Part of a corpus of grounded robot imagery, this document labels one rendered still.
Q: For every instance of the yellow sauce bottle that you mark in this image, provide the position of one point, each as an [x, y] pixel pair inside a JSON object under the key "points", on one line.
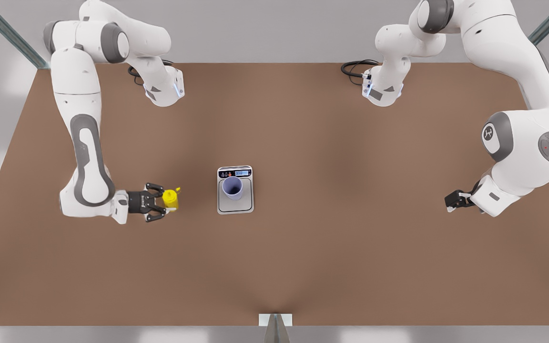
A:
{"points": [[170, 198]]}

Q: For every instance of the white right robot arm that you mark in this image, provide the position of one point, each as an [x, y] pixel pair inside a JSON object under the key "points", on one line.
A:
{"points": [[86, 157]]}

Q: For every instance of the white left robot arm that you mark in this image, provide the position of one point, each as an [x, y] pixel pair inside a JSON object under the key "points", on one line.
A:
{"points": [[513, 76]]}

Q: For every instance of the lavender plastic cup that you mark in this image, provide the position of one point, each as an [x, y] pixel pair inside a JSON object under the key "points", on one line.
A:
{"points": [[232, 187]]}

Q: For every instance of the silver kitchen scale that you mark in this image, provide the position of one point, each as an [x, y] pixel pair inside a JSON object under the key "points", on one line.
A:
{"points": [[235, 205]]}

